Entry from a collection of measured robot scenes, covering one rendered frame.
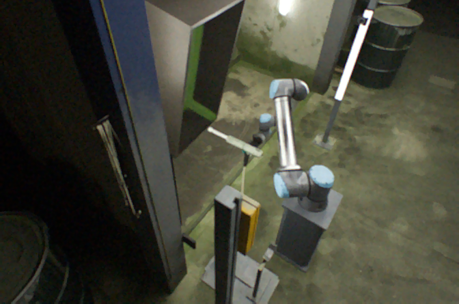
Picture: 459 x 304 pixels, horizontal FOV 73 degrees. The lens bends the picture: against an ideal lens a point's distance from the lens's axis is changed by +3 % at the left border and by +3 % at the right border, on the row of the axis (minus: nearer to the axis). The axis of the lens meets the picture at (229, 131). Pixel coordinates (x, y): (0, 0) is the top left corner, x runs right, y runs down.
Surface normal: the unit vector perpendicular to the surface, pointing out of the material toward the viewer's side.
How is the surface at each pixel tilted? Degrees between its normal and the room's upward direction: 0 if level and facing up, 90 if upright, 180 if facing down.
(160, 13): 90
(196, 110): 12
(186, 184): 0
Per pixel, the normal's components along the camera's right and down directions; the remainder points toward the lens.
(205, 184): 0.03, -0.73
